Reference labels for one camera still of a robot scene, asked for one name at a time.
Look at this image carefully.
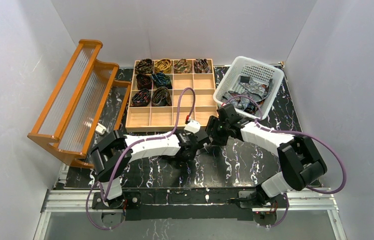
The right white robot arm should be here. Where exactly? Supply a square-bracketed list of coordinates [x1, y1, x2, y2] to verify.
[205, 104, 327, 206]

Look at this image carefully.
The rolled navy red tie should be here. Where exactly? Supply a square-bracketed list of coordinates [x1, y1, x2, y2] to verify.
[131, 88, 151, 107]

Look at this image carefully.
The rolled yellow tie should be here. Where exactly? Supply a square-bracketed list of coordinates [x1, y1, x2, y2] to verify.
[154, 58, 172, 74]

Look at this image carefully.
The rolled olive patterned tie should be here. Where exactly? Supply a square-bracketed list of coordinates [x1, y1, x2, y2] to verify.
[173, 58, 193, 74]

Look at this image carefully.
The rolled teal patterned tie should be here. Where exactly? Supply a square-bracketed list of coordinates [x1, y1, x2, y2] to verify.
[151, 72, 172, 89]

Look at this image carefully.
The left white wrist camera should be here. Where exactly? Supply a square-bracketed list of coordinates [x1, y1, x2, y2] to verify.
[184, 119, 201, 134]

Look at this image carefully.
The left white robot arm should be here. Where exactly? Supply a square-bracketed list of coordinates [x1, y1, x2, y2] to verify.
[88, 129, 211, 208]

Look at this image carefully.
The rolled dark red tie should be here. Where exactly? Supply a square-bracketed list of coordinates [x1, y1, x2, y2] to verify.
[136, 73, 152, 90]

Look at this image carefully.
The rolled dark striped tie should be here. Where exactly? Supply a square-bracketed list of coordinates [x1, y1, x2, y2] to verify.
[193, 58, 211, 74]

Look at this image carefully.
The small white connector plug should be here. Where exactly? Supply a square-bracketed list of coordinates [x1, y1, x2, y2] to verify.
[95, 123, 107, 136]

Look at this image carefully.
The orange wooden rack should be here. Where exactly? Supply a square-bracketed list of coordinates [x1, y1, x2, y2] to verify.
[27, 39, 132, 169]

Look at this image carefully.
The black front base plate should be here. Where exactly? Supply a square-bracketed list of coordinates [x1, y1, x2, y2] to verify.
[123, 187, 256, 221]

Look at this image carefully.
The wooden grid organizer tray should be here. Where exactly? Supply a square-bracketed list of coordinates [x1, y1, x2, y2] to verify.
[124, 59, 217, 133]

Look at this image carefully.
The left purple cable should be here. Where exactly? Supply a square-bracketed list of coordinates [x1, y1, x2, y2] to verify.
[85, 87, 197, 231]

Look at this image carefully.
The aluminium frame rail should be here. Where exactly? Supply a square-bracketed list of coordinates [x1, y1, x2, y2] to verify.
[34, 166, 346, 240]

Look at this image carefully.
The rolled black gold tie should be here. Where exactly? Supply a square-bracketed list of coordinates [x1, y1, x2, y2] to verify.
[135, 58, 154, 75]

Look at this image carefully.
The rolled black grey tie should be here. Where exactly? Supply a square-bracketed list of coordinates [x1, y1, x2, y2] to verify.
[151, 86, 172, 107]

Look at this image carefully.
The white plastic basket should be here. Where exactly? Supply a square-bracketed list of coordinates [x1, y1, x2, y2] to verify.
[213, 56, 284, 120]

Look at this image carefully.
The grey patterned ties pile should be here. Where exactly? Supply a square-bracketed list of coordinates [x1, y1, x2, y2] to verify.
[222, 75, 273, 114]

